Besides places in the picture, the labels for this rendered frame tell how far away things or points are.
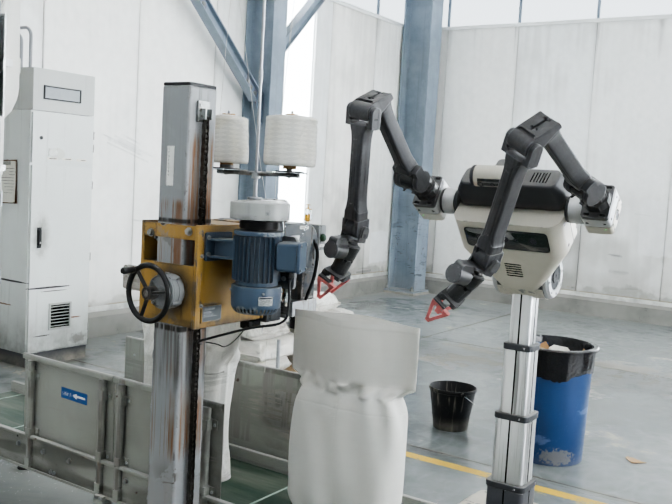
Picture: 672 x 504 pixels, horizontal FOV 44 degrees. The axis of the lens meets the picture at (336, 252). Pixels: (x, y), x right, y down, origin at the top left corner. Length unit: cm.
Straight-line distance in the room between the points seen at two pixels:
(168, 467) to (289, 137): 108
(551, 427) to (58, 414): 262
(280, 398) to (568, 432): 199
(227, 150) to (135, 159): 510
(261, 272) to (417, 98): 914
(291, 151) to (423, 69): 901
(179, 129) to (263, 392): 127
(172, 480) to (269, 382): 80
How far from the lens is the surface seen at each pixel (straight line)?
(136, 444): 317
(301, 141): 257
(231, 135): 275
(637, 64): 1075
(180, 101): 258
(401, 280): 1156
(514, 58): 1126
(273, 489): 313
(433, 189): 294
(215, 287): 260
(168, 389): 266
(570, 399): 479
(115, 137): 765
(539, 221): 281
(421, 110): 1145
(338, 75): 1030
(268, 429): 343
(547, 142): 234
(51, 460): 355
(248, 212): 244
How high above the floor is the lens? 150
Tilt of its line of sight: 5 degrees down
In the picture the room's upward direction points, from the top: 3 degrees clockwise
